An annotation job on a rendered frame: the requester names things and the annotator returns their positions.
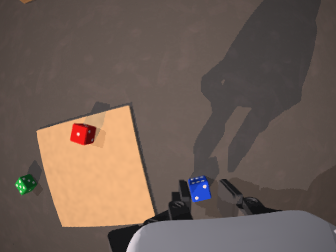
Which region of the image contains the red die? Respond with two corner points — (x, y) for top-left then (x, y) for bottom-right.
(70, 123), (96, 145)

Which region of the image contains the tan square mat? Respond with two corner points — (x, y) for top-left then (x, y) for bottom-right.
(36, 106), (156, 227)

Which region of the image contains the blue die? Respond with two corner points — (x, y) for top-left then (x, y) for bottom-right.
(188, 176), (211, 202)

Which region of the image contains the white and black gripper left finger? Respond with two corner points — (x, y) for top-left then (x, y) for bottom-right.
(108, 180), (193, 252)

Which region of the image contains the green die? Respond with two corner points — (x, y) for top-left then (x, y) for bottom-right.
(15, 174), (37, 195)

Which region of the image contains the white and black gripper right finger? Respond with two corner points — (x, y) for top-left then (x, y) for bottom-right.
(217, 179), (282, 218)

